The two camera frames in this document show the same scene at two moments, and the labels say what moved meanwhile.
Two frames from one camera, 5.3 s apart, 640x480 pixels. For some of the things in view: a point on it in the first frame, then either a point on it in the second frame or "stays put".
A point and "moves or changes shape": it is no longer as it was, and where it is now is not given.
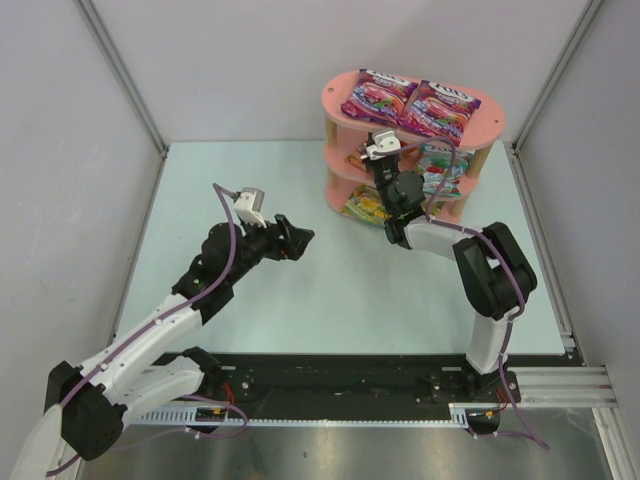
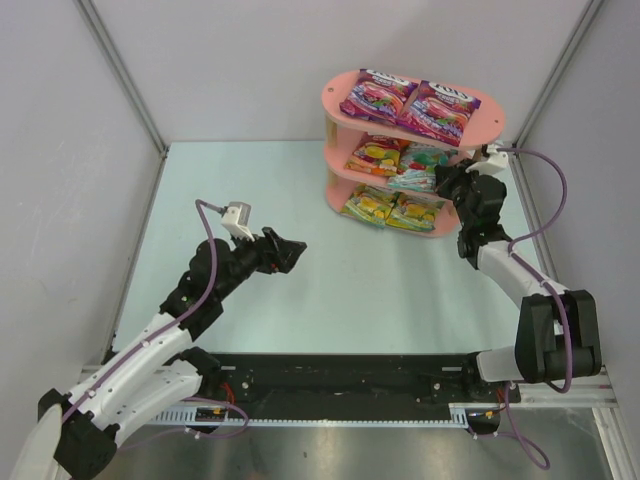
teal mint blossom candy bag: [434, 162] moves or changes shape
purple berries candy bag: [438, 111] stays put
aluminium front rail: [565, 387] stays put
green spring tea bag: [365, 203] stays put
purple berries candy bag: [379, 97] stays put
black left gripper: [286, 238] → [273, 248]
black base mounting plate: [355, 378] stays put
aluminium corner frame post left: [95, 26] stays put
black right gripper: [380, 160] → [454, 181]
